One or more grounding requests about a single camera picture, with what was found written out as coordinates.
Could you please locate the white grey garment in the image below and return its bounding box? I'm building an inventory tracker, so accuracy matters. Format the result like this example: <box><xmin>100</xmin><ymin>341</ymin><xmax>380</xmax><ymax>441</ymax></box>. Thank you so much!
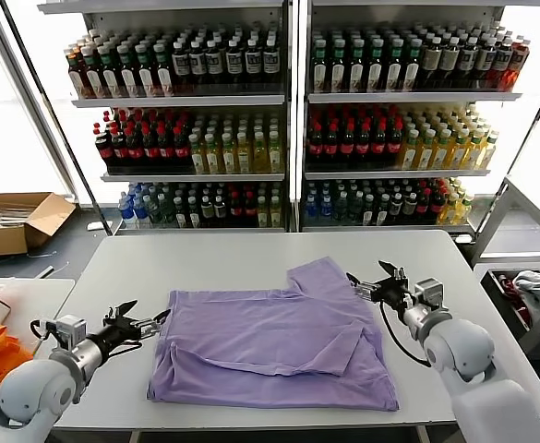
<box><xmin>511</xmin><ymin>270</ymin><xmax>540</xmax><ymax>319</ymax></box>

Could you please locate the brown cardboard box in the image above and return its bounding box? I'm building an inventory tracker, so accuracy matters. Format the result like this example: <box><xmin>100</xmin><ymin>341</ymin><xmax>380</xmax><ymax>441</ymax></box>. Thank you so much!
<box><xmin>0</xmin><ymin>192</ymin><xmax>78</xmax><ymax>258</ymax></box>

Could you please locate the dark bottle beige label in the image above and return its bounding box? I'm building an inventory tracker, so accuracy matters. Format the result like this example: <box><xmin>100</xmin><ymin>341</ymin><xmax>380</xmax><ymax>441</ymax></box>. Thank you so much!
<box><xmin>421</xmin><ymin>39</ymin><xmax>441</xmax><ymax>91</ymax></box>
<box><xmin>438</xmin><ymin>39</ymin><xmax>460</xmax><ymax>90</ymax></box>

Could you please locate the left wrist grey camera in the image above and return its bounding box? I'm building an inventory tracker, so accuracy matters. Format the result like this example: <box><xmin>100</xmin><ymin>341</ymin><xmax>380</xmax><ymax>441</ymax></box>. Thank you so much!
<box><xmin>30</xmin><ymin>315</ymin><xmax>90</xmax><ymax>353</ymax></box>

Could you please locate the white tubes bundle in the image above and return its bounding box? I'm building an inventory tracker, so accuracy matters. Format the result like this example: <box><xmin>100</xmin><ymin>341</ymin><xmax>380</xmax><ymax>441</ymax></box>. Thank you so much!
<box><xmin>0</xmin><ymin>208</ymin><xmax>35</xmax><ymax>230</ymax></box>

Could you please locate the white metal bottle rack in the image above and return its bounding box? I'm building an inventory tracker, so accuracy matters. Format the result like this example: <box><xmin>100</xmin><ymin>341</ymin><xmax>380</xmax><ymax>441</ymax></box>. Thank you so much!
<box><xmin>296</xmin><ymin>0</ymin><xmax>524</xmax><ymax>234</ymax></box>
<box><xmin>38</xmin><ymin>0</ymin><xmax>298</xmax><ymax>234</ymax></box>

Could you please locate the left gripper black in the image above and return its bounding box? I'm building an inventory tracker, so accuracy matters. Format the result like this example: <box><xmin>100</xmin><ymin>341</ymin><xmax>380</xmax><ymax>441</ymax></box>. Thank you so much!
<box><xmin>87</xmin><ymin>299</ymin><xmax>173</xmax><ymax>364</ymax></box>

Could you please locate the grey slanted pole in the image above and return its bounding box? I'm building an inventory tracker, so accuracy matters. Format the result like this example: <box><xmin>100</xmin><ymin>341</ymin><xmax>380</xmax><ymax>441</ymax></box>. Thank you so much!
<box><xmin>0</xmin><ymin>0</ymin><xmax>81</xmax><ymax>202</ymax></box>

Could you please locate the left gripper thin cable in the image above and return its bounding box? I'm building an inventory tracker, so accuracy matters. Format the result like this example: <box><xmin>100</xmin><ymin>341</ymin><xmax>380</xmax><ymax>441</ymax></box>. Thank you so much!
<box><xmin>107</xmin><ymin>339</ymin><xmax>144</xmax><ymax>359</ymax></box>

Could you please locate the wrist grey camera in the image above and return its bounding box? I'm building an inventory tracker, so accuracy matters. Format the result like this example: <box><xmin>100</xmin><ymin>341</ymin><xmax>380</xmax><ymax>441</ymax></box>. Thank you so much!
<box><xmin>414</xmin><ymin>277</ymin><xmax>450</xmax><ymax>316</ymax></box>
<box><xmin>30</xmin><ymin>315</ymin><xmax>90</xmax><ymax>353</ymax></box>

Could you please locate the grey metal cart frame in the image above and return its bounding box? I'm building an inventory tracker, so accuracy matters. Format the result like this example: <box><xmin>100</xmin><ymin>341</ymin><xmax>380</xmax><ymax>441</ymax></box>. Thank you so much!
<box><xmin>470</xmin><ymin>177</ymin><xmax>540</xmax><ymax>269</ymax></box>

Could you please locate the purple t-shirt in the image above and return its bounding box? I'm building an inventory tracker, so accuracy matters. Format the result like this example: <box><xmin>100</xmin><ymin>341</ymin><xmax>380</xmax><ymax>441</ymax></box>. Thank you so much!
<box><xmin>147</xmin><ymin>256</ymin><xmax>400</xmax><ymax>413</ymax></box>

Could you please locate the thin black slanted pole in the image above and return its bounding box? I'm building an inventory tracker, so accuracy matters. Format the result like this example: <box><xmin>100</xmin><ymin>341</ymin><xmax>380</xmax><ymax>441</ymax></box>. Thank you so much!
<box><xmin>0</xmin><ymin>0</ymin><xmax>115</xmax><ymax>236</ymax></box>
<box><xmin>474</xmin><ymin>59</ymin><xmax>540</xmax><ymax>233</ymax></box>

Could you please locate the clear green bottle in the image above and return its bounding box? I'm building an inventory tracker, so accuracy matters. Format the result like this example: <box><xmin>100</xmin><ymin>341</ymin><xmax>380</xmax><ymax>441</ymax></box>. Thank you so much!
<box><xmin>160</xmin><ymin>193</ymin><xmax>178</xmax><ymax>229</ymax></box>
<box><xmin>148</xmin><ymin>193</ymin><xmax>164</xmax><ymax>228</ymax></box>
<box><xmin>348</xmin><ymin>192</ymin><xmax>364</xmax><ymax>222</ymax></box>
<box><xmin>333</xmin><ymin>191</ymin><xmax>350</xmax><ymax>222</ymax></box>

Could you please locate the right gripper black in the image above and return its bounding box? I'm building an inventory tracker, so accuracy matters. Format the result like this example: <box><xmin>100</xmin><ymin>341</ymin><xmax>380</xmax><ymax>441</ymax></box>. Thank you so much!
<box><xmin>345</xmin><ymin>260</ymin><xmax>417</xmax><ymax>316</ymax></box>

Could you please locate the dark drink bottle white label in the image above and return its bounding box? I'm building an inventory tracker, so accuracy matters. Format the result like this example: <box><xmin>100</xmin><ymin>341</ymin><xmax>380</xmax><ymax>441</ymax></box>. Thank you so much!
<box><xmin>189</xmin><ymin>41</ymin><xmax>208</xmax><ymax>93</ymax></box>
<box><xmin>206</xmin><ymin>40</ymin><xmax>225</xmax><ymax>93</ymax></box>
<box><xmin>225</xmin><ymin>40</ymin><xmax>245</xmax><ymax>93</ymax></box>
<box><xmin>475</xmin><ymin>40</ymin><xmax>496</xmax><ymax>90</ymax></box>
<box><xmin>458</xmin><ymin>39</ymin><xmax>478</xmax><ymax>90</ymax></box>
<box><xmin>491</xmin><ymin>39</ymin><xmax>513</xmax><ymax>91</ymax></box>
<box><xmin>245</xmin><ymin>40</ymin><xmax>263</xmax><ymax>93</ymax></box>
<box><xmin>172</xmin><ymin>42</ymin><xmax>191</xmax><ymax>93</ymax></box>
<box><xmin>263</xmin><ymin>40</ymin><xmax>282</xmax><ymax>93</ymax></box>

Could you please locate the red garment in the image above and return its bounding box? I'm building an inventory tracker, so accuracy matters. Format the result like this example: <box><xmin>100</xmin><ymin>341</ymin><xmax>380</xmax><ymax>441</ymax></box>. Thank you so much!
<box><xmin>498</xmin><ymin>274</ymin><xmax>532</xmax><ymax>324</ymax></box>

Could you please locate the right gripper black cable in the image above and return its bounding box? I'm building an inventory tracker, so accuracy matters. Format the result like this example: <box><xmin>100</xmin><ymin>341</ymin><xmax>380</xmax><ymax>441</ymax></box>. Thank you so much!
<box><xmin>379</xmin><ymin>299</ymin><xmax>432</xmax><ymax>368</ymax></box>

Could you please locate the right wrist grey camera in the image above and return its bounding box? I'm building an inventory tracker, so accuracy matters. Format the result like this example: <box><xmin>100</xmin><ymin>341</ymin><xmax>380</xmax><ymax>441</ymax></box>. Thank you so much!
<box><xmin>414</xmin><ymin>277</ymin><xmax>450</xmax><ymax>316</ymax></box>

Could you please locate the dark tea bottle green label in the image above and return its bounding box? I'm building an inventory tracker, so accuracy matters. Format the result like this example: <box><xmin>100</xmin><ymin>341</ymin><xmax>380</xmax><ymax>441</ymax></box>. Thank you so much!
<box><xmin>366</xmin><ymin>40</ymin><xmax>385</xmax><ymax>93</ymax></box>
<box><xmin>120</xmin><ymin>44</ymin><xmax>140</xmax><ymax>99</ymax></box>
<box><xmin>402</xmin><ymin>40</ymin><xmax>422</xmax><ymax>92</ymax></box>
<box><xmin>155</xmin><ymin>43</ymin><xmax>175</xmax><ymax>98</ymax></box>
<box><xmin>138</xmin><ymin>44</ymin><xmax>158</xmax><ymax>99</ymax></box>
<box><xmin>384</xmin><ymin>40</ymin><xmax>403</xmax><ymax>92</ymax></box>
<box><xmin>312</xmin><ymin>40</ymin><xmax>329</xmax><ymax>93</ymax></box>
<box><xmin>329</xmin><ymin>40</ymin><xmax>347</xmax><ymax>93</ymax></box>
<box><xmin>102</xmin><ymin>45</ymin><xmax>123</xmax><ymax>100</ymax></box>
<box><xmin>347</xmin><ymin>40</ymin><xmax>366</xmax><ymax>93</ymax></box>
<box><xmin>86</xmin><ymin>47</ymin><xmax>106</xmax><ymax>101</ymax></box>

